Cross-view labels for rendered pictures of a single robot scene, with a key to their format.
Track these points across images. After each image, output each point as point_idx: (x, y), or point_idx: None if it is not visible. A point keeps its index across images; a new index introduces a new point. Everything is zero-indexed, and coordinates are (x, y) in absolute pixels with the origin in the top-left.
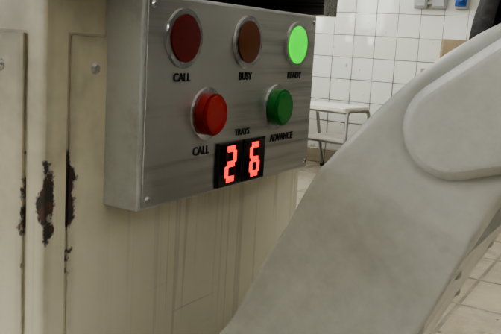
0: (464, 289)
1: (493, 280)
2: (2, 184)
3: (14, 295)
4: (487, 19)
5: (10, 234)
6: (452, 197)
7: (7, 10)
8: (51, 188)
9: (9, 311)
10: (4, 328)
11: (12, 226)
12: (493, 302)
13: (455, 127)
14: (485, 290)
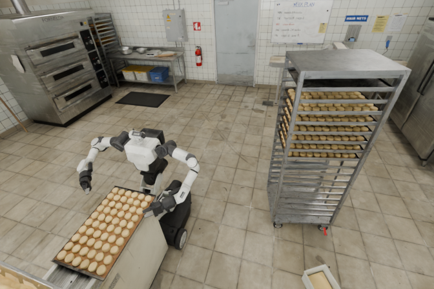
0: (8, 220)
1: (4, 213)
2: (153, 215)
3: (155, 219)
4: (152, 180)
5: (154, 217)
6: (158, 188)
7: None
8: None
9: (155, 220)
10: (155, 221)
11: (154, 216)
12: (20, 213)
13: (158, 185)
14: (11, 215)
